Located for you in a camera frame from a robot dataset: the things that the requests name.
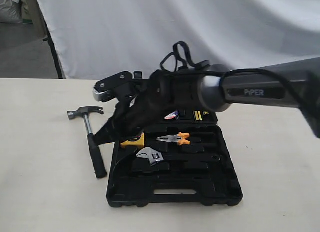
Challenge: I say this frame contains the steel claw hammer black grip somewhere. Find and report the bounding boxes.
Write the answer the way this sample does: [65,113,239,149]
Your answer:
[67,106,107,179]

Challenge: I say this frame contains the long yellow black screwdriver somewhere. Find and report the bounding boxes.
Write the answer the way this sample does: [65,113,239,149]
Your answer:
[194,111,203,121]

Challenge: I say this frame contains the orange handled combination pliers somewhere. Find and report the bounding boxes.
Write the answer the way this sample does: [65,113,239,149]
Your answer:
[156,132,191,146]

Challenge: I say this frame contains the grey woven sack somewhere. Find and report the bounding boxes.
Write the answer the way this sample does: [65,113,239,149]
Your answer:
[0,0,22,23]

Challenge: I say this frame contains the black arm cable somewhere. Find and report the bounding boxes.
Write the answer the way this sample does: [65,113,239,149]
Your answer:
[159,41,320,132]

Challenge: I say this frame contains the yellow 2m measuring tape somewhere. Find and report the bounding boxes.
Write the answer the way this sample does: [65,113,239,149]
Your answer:
[120,133,145,149]

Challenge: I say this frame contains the black PVC electrical tape roll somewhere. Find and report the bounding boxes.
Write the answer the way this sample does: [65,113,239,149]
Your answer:
[164,110,180,120]

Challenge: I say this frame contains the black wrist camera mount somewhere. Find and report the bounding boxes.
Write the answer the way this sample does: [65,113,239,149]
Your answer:
[93,71,138,102]

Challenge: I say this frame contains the silver adjustable wrench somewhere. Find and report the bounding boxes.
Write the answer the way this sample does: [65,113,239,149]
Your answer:
[136,147,164,166]

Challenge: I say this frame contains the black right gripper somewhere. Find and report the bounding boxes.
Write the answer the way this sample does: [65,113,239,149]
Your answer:
[93,70,175,145]

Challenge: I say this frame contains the green printed bag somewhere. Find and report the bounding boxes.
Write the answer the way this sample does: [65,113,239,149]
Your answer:
[20,0,33,24]

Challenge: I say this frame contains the white backdrop cloth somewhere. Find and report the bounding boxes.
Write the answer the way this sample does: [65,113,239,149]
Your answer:
[37,0,320,79]

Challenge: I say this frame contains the black backdrop stand pole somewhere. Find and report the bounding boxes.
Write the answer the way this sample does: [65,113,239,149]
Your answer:
[32,0,64,79]

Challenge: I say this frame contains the black plastic tool case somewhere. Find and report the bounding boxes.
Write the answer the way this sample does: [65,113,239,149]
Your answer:
[106,71,244,209]

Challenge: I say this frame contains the black Piper right robot arm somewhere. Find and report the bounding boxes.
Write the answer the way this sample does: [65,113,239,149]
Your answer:
[93,63,320,145]

